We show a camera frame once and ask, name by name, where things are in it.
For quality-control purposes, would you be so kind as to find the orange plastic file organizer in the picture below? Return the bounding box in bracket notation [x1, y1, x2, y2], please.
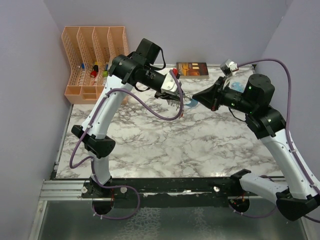
[61, 26, 129, 105]

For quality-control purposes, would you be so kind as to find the red round bottle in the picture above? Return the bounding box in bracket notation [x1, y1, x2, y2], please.
[90, 70, 98, 78]

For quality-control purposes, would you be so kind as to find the blue packaged toothbrush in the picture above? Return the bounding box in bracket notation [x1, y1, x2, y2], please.
[229, 81, 245, 93]

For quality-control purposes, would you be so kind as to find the brown book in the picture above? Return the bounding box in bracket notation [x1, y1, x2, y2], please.
[176, 62, 210, 79]

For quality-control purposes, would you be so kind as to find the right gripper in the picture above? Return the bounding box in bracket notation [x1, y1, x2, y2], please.
[192, 75, 255, 114]

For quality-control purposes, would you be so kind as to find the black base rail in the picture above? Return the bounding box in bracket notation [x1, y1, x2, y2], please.
[49, 162, 263, 208]

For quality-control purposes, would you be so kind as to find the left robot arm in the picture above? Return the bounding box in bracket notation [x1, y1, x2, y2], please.
[71, 38, 184, 198]

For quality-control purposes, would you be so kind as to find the metal keyring holder blue handle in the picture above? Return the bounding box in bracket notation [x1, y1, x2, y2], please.
[166, 93, 198, 109]

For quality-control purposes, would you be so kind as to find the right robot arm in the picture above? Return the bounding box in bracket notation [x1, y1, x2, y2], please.
[192, 73, 320, 221]

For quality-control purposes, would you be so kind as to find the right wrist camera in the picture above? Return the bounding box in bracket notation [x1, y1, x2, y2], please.
[220, 59, 239, 85]

